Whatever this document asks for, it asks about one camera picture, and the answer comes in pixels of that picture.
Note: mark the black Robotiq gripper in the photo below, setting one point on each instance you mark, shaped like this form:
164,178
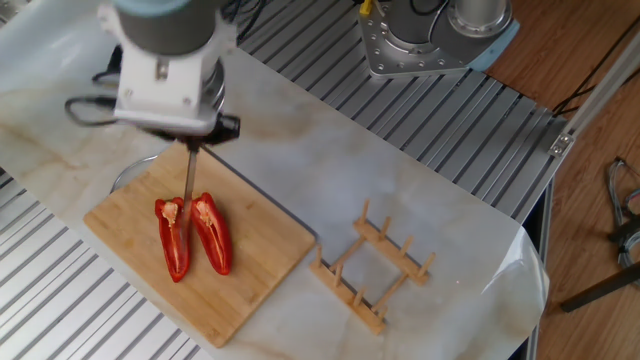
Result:
200,137

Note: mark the steel cleaver knife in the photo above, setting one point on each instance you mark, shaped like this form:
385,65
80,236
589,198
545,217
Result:
189,190

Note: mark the red chili pepper half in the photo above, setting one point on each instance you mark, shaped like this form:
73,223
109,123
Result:
215,235

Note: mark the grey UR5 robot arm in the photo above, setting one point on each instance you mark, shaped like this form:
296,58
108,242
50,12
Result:
165,30

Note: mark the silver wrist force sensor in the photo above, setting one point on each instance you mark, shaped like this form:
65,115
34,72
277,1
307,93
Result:
216,85

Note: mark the wooden cutting board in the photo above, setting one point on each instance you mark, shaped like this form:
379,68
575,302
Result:
250,270

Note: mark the yellow plastic object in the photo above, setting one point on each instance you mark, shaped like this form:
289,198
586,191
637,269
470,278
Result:
366,6

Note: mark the wooden peg rack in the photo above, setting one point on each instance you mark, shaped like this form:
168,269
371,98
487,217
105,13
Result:
370,317

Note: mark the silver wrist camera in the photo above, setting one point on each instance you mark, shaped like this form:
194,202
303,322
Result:
165,120

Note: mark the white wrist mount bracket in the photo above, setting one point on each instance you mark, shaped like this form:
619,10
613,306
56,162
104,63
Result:
160,85

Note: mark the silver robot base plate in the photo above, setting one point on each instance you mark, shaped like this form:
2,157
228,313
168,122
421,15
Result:
390,55

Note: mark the aluminium frame post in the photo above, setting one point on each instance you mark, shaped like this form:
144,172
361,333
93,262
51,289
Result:
600,95

